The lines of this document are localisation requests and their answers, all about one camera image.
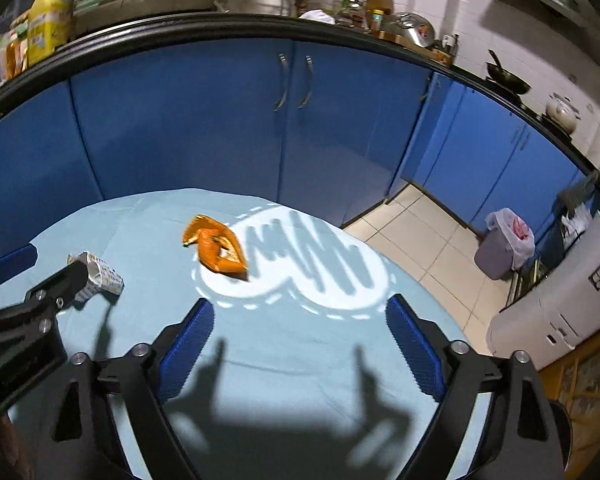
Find white cooking pot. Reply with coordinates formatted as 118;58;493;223
545;92;581;134

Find black wok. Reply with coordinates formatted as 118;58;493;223
485;49;532;96

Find grey trash bin white bag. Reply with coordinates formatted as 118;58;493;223
474;207;537;281

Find black trash bin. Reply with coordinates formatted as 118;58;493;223
547;399;575;480

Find black kitchen countertop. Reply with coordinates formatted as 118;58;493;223
0;11;600;181

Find person's left forearm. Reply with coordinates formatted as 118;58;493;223
0;407;36;480

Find blue kitchen cabinets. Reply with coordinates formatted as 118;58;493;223
0;17;600;243

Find orange wrapper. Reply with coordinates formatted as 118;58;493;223
181;214;249;277

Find yellow oil bottle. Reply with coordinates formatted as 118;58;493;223
26;0;74;67

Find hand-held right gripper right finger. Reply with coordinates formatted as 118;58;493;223
385;294;556;480

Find row of condiment bottles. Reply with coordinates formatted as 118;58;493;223
0;27;31;94

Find white cloth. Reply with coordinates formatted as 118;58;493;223
300;8;337;25

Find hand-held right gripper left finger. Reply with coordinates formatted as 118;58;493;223
35;297;216;480

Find white appliance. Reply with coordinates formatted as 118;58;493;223
485;210;600;372

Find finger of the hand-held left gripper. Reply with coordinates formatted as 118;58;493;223
0;243;38;311
24;261;89;312

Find wooden chair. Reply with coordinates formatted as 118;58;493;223
540;330;600;480

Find steel pot lid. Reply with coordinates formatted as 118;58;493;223
387;11;437;49

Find printed paper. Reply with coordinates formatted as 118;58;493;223
67;251;126;304

